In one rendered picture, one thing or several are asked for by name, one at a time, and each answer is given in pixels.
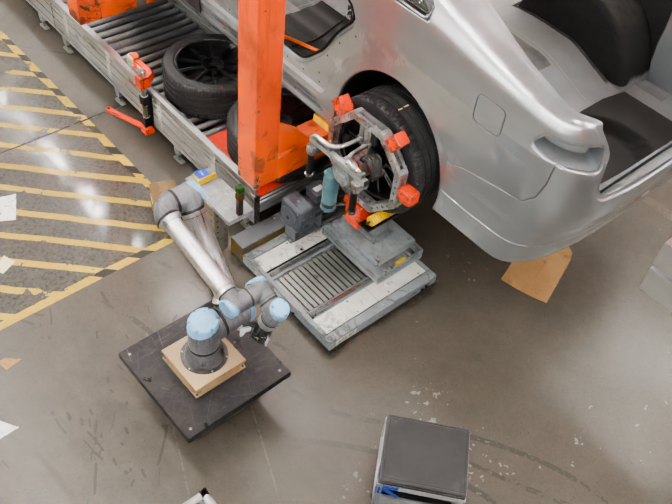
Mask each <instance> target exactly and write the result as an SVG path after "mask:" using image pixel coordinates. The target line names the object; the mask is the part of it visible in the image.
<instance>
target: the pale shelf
mask: <svg viewBox="0 0 672 504"><path fill-rule="evenodd" d="M190 180H192V181H195V182H196V183H197V180H196V179H195V178H194V177H193V176H192V175H191V176H189V177H187V178H185V182H187V181H190ZM200 187H201V188H202V189H203V191H204V193H205V196H206V200H205V203H206V204H207V205H208V206H209V207H210V208H211V209H212V210H213V211H214V212H215V213H216V214H217V215H218V216H219V217H220V218H221V219H222V220H223V221H224V222H225V223H226V224H227V225H228V226H230V225H232V224H234V223H236V222H238V221H240V220H242V219H244V218H246V217H248V216H250V215H252V214H253V213H254V210H253V209H252V208H251V207H250V206H249V205H248V204H247V203H246V202H245V201H244V200H243V214H244V215H243V216H241V217H238V216H237V215H236V199H235V193H236V192H235V191H234V190H233V189H232V188H231V187H229V186H228V185H227V184H226V183H225V182H224V181H223V180H222V179H221V178H220V177H219V176H218V175H217V174H216V178H215V179H213V180H211V181H209V182H206V183H204V184H202V185H200Z"/></svg>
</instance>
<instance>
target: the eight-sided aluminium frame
mask: <svg viewBox="0 0 672 504"><path fill-rule="evenodd" d="M353 119H355V120H356V121H357V122H359V123H360V124H362V125H363V126H364V127H365V128H366V129H367V130H369V131H370V132H372V134H374V135H375V136H376V137H377V138H379V140H380V142H381V144H382V146H383V149H384V151H385V154H386V156H387V159H388V161H389V163H390V166H391V168H392V171H393V173H394V178H393V183H392V188H391V194H390V199H386V200H380V201H375V200H374V199H373V198H372V197H371V196H370V195H368V194H367V193H366V192H365V191H364V190H363V191H361V192H359V193H358V195H357V202H358V203H359V204H360V205H361V206H362V207H363V208H365V210H366V211H368V212H369V213H370V212H371V213H373V212H377V211H383V210H389V209H390V210H391V209H394V208H396V207H398V206H399V205H401V204H402V203H401V202H400V201H399V200H398V199H397V198H396V196H397V191H398V188H400V187H402V186H403V185H405V184H406V182H407V177H408V170H407V166H406V165H405V162H404V160H403V157H402V155H401V152H400V150H397V151H395V152H393V153H391V152H390V151H389V149H388V147H387V145H386V143H385V140H386V139H388V138H390V137H391V136H393V135H394V134H393V133H392V131H391V130H390V129H389V127H386V126H385V125H384V124H383V123H381V122H380V121H379V120H378V119H376V118H375V117H374V116H372V115H371V114H370V113H369V112H367V111H366V109H363V108H362V107H360V108H357V109H354V110H352V111H350V112H348V113H346V114H343V115H340V116H336V117H334V118H332V119H330V122H329V132H328V142H329V143H331V144H340V141H341V133H342V125H343V123H344V122H347V121H350V120H353ZM349 185H350V184H348V185H346V186H343V185H341V184H340V186H341V187H342V189H343V190H344V191H345V192H347V193H348V194H349V195H350V193H351V190H350V189H349V187H350V186H349Z"/></svg>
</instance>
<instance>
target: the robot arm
mask: <svg viewBox="0 0 672 504"><path fill-rule="evenodd" d="M205 200H206V196H205V193H204V191H203V189H202V188H201V187H200V185H199V184H198V183H196V182H195V181H192V180H190V181H187V182H183V183H182V184H180V185H178V186H176V187H174V188H171V189H169V190H167V191H165V192H163V193H162V194H161V195H160V196H159V197H158V199H157V200H156V203H155V206H154V219H155V222H156V224H157V226H158V227H159V228H160V229H161V230H166V232H167V233H168V234H169V236H170V237H171V238H172V240H173V241H174V242H175V243H176V245H177V246H178V247H179V249H180V250H181V251H182V252H183V254H184V255H185V256H186V258H187V259H188V260H189V262H190V263H191V264H192V265H193V267H194V268H195V269H196V271H197V272H198V273H199V274H200V276H201V277H202V278H203V280H204V281H205V282H206V284H207V285H208V286H209V287H210V289H211V290H212V292H213V294H214V298H213V300H212V303H213V306H214V307H213V308H212V309H209V308H199V309H197V310H195V311H194V312H192V313H191V314H190V316H189V318H188V321H187V338H188V344H187V345H186V347H185V351H184V357H185V361H186V363H187V364H188V365H189V366H190V367H192V368H194V369H196V370H201V371H206V370H211V369H213V368H215V367H217V366H218V365H219V364H220V363H221V362H222V361H223V359H224V348H223V345H222V344H221V342H220V340H222V339H223V338H225V337H227V336H228V335H230V334H232V333H233V332H235V331H240V337H242V336H243V335H244V334H245V333H246V332H249V331H250V330H251V328H253V330H252V332H251V333H250V334H249V337H248V339H249V338H250V337H251V338H253V339H254V340H256V341H257V343H261V342H262V344H263V343H264V342H265V347H266V345H267V343H268V342H269V340H270V337H271V334H272V331H273V330H274V329H275V328H276V327H277V326H278V325H280V323H281V322H282V321H284V320H285V319H286V318H287V316H288V315H289V312H290V308H289V305H288V303H287V302H286V301H285V300H284V299H281V298H279V297H278V296H277V294H276V293H275V291H274V290H273V288H272V287H271V286H270V284H269V283H268V281H267V280H266V279H265V277H264V276H257V277H255V278H253V279H251V280H250V281H248V282H247V283H246V285H245V288H243V289H239V288H237V287H236V286H235V283H234V281H233V278H232V276H231V273H230V271H229V268H228V266H227V263H226V261H225V258H224V256H223V253H222V251H221V248H220V246H219V243H218V241H217V238H216V236H215V233H214V231H213V228H212V226H211V223H210V221H209V218H208V216H207V213H206V210H205V206H204V204H203V202H205ZM181 217H182V219H183V220H182V219H181ZM183 221H184V222H183ZM257 304H258V305H259V306H260V308H261V309H262V313H261V315H260V316H259V317H258V321H252V320H254V318H255V317H256V308H255V305H257ZM250 335H251V336H250ZM264 340H265V341H264ZM262 344H261V345H262Z"/></svg>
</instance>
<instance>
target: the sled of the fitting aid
mask: <svg viewBox="0 0 672 504"><path fill-rule="evenodd" d="M345 214H346V212H344V213H342V215H340V216H339V217H337V218H335V219H333V220H331V221H329V222H328V223H326V224H324V225H323V231H322V234H323V235H324V236H325V237H327V238H328V239H329V240H330V241H331V242H332V243H333V244H334V245H335V246H336V247H337V248H338V249H339V250H341V251H342V252H343V253H344V254H345V255H346V256H347V257H348V258H349V259H350V260H351V261H352V262H353V263H355V264H356V265H357V266H358V267H359V268H360V269H361V270H362V271H363V272H364V273H365V274H366V275H367V276H369V277H370V278H371V279H372V280H373V281H374V282H375V283H376V284H377V285H378V284H379V283H381V282H383V281H384V280H386V279H387V278H389V277H391V276H392V275H394V274H396V273H397V272H399V271H400V270H402V269H404V268H405V267H407V266H408V265H410V264H412V263H413V262H415V261H417V260H418V259H420V258H421V257H422V253H423V248H422V247H421V246H419V245H418V244H417V243H416V242H415V244H414V245H413V246H411V247H409V248H408V249H406V250H405V251H403V252H401V253H400V254H398V255H396V256H395V257H393V258H391V259H390V260H388V261H386V262H385V263H383V264H381V265H380V266H378V267H377V266H376V265H375V264H374V263H373V262H372V261H370V260H369V259H368V258H367V257H366V256H365V255H364V254H363V253H362V252H361V251H359V250H358V249H357V248H356V247H355V246H354V245H353V244H352V243H351V242H350V241H349V240H347V239H346V238H345V237H344V236H343V235H342V234H341V233H340V232H339V231H338V230H336V229H335V228H334V227H333V221H335V220H336V219H338V218H340V217H342V216H344V215H345Z"/></svg>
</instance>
